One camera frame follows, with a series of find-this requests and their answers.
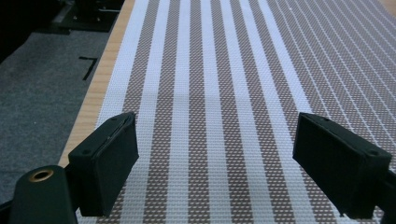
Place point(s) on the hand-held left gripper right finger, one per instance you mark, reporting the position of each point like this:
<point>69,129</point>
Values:
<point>336,165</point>

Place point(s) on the striped woven placemat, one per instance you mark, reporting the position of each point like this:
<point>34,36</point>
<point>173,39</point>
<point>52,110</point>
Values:
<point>230,93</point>

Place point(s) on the black tape floor mark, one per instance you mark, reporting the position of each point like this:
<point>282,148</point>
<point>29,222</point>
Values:
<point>88,67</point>

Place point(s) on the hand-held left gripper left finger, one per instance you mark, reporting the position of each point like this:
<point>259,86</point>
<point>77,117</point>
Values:
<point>102,161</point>

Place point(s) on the black metal stand base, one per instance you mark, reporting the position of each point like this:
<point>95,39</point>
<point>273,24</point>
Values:
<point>84,14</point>

